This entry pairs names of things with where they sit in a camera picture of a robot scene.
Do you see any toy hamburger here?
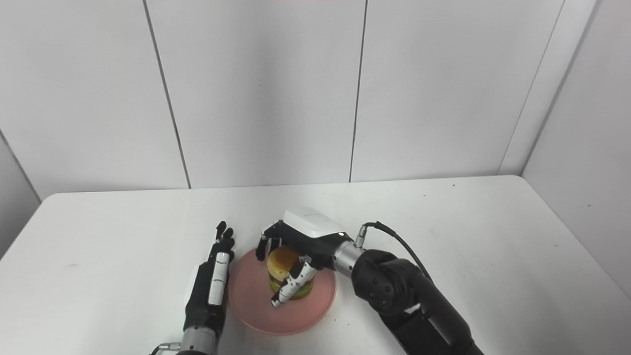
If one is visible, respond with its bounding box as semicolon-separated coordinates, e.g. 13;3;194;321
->
267;247;315;301

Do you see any pink plate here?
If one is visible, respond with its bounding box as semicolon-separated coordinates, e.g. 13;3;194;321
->
228;248;337;336

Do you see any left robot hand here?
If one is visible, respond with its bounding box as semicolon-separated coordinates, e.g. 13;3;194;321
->
183;221;236;336

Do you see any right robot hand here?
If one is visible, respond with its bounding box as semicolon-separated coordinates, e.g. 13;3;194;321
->
255;207;347;308

